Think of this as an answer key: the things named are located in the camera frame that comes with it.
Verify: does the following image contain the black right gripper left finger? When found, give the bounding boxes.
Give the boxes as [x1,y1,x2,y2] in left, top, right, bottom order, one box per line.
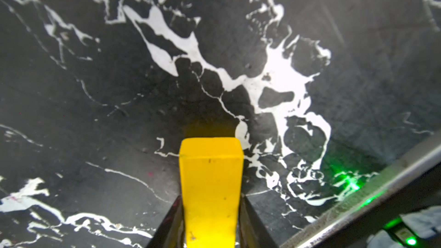
[146,195,184,248]

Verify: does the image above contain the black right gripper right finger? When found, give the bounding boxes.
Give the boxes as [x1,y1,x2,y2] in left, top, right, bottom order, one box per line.
[239,195,277,248]

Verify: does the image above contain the large yellow block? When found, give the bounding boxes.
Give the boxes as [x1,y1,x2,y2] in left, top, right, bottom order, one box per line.
[179,137,244,248]

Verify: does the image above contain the aluminium front rail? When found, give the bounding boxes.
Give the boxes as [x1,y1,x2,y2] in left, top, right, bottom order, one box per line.
[282,132,441,248]

